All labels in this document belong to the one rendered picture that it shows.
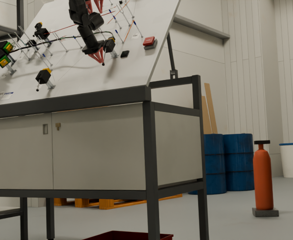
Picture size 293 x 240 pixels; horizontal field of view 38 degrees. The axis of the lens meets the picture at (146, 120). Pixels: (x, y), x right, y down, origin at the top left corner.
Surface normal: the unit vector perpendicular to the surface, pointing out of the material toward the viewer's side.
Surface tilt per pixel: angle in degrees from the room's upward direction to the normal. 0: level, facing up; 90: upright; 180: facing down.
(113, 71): 52
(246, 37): 90
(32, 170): 90
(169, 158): 90
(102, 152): 90
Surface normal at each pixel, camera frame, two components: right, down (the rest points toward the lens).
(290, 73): -0.64, -0.04
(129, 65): -0.43, -0.65
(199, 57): 0.77, -0.08
